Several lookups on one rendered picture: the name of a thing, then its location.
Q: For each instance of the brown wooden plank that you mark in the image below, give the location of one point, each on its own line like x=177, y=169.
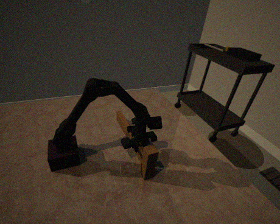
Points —
x=123, y=123

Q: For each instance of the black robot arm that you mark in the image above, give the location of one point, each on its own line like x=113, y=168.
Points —
x=99, y=88

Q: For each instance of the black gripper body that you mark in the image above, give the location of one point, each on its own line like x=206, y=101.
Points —
x=138, y=137

